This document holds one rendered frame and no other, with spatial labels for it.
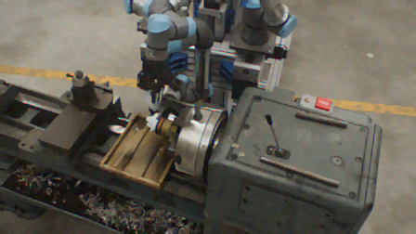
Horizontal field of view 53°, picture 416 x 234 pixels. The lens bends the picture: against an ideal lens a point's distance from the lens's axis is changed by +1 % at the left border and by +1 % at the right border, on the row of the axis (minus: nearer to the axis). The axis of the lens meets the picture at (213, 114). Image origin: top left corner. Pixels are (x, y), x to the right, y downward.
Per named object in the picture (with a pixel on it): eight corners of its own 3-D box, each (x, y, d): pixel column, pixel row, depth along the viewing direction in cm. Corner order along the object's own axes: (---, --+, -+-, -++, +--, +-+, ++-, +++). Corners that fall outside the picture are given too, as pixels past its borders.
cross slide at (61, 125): (118, 95, 217) (116, 88, 213) (70, 156, 189) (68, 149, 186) (89, 86, 220) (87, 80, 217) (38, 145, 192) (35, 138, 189)
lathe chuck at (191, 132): (220, 134, 200) (222, 91, 175) (195, 189, 182) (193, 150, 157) (202, 128, 202) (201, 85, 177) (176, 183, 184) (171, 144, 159)
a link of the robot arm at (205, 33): (208, 7, 185) (204, 87, 221) (186, 14, 181) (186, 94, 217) (222, 20, 179) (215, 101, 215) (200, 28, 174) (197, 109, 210)
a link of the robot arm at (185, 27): (180, 8, 157) (157, 11, 149) (200, 21, 151) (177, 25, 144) (175, 27, 161) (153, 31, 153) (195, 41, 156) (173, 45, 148)
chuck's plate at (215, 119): (227, 136, 199) (229, 93, 174) (203, 192, 181) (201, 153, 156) (220, 134, 200) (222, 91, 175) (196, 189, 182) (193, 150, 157)
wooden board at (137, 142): (190, 134, 209) (190, 128, 206) (160, 190, 185) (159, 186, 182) (136, 117, 215) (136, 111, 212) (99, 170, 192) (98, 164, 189)
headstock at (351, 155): (357, 173, 197) (385, 116, 169) (343, 266, 166) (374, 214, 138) (237, 136, 209) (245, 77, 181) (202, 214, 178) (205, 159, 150)
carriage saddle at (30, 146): (123, 103, 221) (122, 96, 217) (72, 171, 191) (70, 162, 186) (73, 88, 227) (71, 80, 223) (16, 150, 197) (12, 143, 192)
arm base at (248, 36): (242, 26, 223) (244, 10, 216) (270, 31, 221) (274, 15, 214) (237, 43, 213) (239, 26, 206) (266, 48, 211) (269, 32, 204)
